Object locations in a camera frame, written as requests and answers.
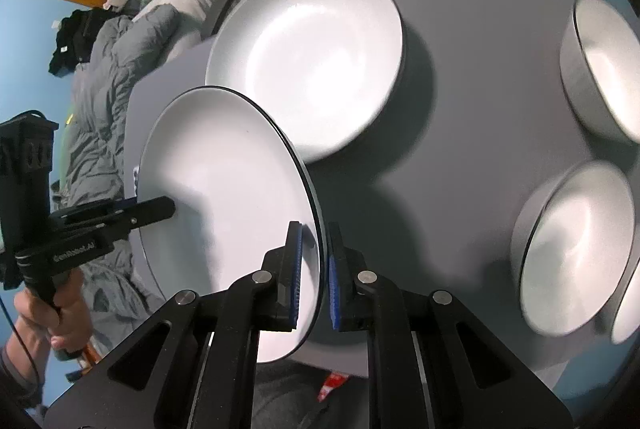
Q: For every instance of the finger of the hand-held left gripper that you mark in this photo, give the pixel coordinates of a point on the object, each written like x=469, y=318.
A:
x=95, y=209
x=145, y=213

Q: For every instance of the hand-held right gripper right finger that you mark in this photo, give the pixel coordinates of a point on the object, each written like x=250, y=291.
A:
x=334, y=289

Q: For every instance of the black clothing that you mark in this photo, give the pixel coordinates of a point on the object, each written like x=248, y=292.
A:
x=80, y=39

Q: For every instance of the white bowl dark rim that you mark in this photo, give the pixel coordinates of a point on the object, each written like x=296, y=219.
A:
x=600, y=59
x=630, y=309
x=570, y=249

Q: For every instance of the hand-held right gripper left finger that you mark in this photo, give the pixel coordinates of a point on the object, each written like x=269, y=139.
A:
x=296, y=279

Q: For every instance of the person's left hand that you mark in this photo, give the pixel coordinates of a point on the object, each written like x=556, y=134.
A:
x=75, y=319

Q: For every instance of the person's left forearm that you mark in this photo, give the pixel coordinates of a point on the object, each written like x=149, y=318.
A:
x=20, y=359

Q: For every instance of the white plate dark rim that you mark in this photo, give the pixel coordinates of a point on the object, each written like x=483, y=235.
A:
x=310, y=59
x=215, y=169

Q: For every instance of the red white packet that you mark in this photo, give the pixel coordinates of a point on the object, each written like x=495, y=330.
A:
x=332, y=384

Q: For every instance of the grey duvet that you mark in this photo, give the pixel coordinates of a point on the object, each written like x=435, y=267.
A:
x=110, y=74

